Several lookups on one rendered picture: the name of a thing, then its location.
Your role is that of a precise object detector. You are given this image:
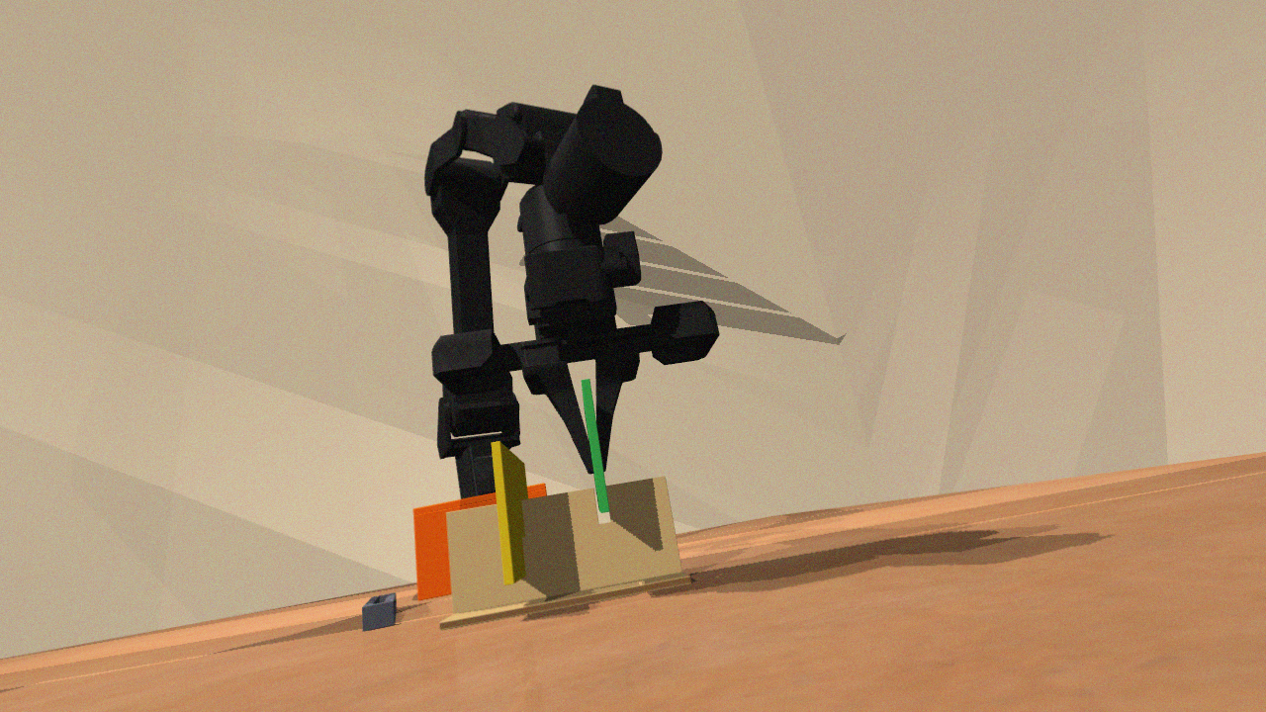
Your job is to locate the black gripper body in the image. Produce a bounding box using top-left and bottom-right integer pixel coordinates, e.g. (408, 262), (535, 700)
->
(430, 302), (719, 395)

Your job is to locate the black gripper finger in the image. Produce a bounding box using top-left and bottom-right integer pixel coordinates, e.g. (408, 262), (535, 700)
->
(522, 361), (592, 475)
(595, 351), (641, 473)

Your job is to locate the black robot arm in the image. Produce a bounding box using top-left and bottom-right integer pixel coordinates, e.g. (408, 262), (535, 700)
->
(424, 85), (663, 499)

